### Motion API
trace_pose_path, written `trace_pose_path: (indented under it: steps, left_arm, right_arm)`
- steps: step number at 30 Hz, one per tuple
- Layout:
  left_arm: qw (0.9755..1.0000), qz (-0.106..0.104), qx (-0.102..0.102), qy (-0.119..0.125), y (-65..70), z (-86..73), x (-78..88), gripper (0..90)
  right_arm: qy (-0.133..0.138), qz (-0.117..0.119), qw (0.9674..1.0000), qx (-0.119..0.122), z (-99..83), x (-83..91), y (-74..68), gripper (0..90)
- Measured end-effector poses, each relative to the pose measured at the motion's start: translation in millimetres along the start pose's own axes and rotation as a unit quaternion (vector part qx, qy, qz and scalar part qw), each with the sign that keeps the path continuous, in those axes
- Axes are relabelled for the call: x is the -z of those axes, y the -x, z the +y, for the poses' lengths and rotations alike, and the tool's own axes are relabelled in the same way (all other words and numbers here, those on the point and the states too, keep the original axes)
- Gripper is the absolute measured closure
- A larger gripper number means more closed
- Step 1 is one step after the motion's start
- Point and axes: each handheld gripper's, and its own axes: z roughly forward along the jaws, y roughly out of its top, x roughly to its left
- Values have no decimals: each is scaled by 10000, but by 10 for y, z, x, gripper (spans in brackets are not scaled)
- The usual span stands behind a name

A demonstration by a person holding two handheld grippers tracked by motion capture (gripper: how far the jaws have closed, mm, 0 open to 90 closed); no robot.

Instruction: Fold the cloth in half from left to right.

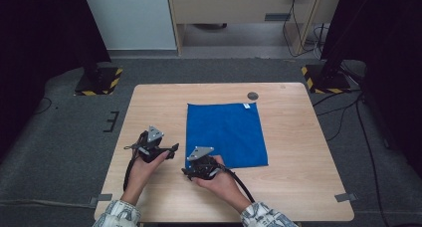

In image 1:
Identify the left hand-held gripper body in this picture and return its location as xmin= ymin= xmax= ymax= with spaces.
xmin=133 ymin=125 xmax=168 ymax=164

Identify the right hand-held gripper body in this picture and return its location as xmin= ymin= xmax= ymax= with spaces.
xmin=186 ymin=146 xmax=222 ymax=181

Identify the blue cloth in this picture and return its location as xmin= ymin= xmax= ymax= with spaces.
xmin=184 ymin=102 xmax=269 ymax=170

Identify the person's right hand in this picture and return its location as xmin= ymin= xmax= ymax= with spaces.
xmin=192 ymin=154 xmax=249 ymax=205

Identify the person's left hand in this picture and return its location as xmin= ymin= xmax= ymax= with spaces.
xmin=123 ymin=150 xmax=171 ymax=199

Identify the grey tape piece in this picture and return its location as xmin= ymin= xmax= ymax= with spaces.
xmin=333 ymin=192 xmax=359 ymax=203
xmin=89 ymin=193 xmax=113 ymax=208

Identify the black stand with striped base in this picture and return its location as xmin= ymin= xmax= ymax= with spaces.
xmin=73 ymin=54 xmax=123 ymax=97
xmin=301 ymin=37 xmax=352 ymax=96

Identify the white panel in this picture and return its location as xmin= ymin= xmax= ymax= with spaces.
xmin=81 ymin=0 xmax=178 ymax=52

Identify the black curtain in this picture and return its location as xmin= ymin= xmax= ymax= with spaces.
xmin=0 ymin=0 xmax=112 ymax=158
xmin=319 ymin=0 xmax=422 ymax=178

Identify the light wooden cabinet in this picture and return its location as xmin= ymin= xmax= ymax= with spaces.
xmin=165 ymin=0 xmax=344 ymax=57

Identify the left hand-held gripper cable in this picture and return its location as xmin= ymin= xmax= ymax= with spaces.
xmin=122 ymin=133 xmax=147 ymax=192

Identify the hand-held gripper cable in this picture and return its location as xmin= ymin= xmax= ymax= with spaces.
xmin=122 ymin=133 xmax=147 ymax=192
xmin=218 ymin=166 xmax=256 ymax=204

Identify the right hand-held gripper cable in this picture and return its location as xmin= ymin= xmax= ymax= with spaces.
xmin=218 ymin=166 xmax=256 ymax=204

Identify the thin black looped cable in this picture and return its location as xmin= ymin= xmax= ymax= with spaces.
xmin=33 ymin=97 xmax=54 ymax=115

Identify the black hanging cable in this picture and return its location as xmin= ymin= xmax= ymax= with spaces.
xmin=282 ymin=0 xmax=321 ymax=59

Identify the long black floor cable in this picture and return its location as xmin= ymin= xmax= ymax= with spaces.
xmin=354 ymin=99 xmax=387 ymax=227

